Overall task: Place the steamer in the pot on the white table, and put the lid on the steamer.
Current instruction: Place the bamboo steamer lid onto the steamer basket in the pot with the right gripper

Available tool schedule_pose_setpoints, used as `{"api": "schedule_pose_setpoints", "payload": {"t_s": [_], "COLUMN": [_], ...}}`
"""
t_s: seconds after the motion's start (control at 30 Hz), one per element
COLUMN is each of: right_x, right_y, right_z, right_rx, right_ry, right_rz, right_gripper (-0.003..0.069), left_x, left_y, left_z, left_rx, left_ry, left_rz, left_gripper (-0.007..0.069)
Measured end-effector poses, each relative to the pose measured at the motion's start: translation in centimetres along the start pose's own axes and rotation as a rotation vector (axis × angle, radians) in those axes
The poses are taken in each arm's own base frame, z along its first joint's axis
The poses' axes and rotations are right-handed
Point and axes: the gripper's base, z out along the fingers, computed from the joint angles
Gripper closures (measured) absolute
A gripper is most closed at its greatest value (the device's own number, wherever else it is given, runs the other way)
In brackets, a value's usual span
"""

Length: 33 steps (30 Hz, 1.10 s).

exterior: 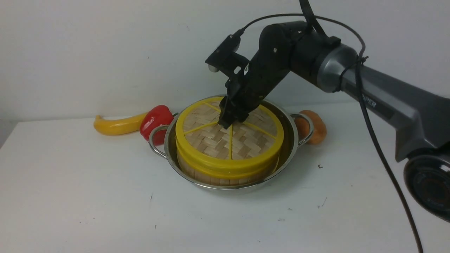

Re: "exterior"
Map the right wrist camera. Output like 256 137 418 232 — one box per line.
205 30 249 80

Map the bamboo steamer lid yellow frame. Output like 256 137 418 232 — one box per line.
175 97 285 172

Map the yellow banana-shaped squash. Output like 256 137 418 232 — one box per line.
93 112 147 136

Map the orange-brown potato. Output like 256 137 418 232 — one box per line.
294 110 327 145

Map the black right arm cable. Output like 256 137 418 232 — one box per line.
232 0 424 253

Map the bamboo steamer basket yellow rim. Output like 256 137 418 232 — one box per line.
178 154 279 186

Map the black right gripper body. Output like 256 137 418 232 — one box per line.
225 21 299 116

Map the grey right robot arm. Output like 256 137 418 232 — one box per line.
206 21 450 221

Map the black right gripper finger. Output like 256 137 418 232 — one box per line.
218 96 251 129

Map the red bell pepper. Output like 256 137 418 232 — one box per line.
139 105 174 141

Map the stainless steel pot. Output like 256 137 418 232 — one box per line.
148 96 314 191

